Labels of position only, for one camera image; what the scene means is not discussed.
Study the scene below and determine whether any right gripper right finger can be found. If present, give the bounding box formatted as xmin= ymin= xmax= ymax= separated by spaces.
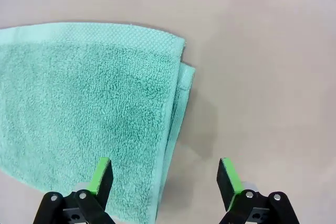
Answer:
xmin=216 ymin=157 xmax=300 ymax=224

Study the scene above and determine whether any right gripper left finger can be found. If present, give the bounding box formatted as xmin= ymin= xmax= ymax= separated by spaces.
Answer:
xmin=33 ymin=157 xmax=116 ymax=224

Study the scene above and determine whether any green terry towel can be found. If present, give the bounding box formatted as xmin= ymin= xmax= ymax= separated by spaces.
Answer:
xmin=0 ymin=20 xmax=197 ymax=223

